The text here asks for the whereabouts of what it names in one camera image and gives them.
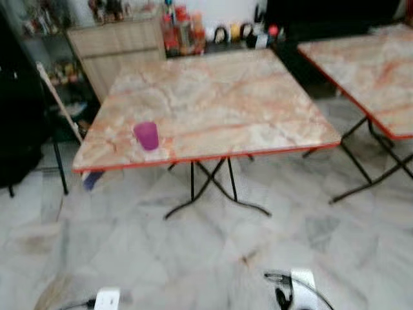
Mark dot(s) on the light wooden cabinet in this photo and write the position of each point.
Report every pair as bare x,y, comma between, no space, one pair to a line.
119,55

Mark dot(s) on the small red-lid jar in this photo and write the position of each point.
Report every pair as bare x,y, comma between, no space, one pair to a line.
170,37

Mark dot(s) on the black television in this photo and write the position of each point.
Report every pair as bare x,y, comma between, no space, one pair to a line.
335,13

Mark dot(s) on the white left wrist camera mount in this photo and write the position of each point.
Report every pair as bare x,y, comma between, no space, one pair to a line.
107,299

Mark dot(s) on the pale wooden stick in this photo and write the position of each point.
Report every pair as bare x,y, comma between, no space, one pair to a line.
58,100

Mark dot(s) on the yellow round figurine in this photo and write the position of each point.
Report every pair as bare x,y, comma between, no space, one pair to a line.
234,30

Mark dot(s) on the small blue object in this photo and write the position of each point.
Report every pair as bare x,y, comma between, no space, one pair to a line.
92,180

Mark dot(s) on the brown figurine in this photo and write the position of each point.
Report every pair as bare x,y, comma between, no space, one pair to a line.
106,9

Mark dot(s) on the small red object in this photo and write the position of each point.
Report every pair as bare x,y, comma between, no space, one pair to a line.
273,30

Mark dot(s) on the tall red-lid jar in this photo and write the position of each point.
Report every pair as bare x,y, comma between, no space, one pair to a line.
184,29

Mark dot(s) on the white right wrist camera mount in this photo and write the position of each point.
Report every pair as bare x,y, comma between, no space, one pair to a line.
302,287

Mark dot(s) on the orange-lid jar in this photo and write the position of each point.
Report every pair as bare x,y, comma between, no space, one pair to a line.
198,33

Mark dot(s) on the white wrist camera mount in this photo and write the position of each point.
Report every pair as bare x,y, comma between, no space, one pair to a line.
107,299
302,287

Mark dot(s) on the glass display shelf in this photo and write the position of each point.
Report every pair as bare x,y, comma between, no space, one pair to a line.
55,51

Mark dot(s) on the black metal table legs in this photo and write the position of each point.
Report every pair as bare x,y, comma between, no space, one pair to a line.
390,150
192,184

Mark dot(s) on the purple plastic cup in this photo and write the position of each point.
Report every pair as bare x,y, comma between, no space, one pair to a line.
146,135

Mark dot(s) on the small white box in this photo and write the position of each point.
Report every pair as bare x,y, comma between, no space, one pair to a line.
261,41

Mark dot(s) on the large black object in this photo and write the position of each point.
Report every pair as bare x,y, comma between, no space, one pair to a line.
19,110

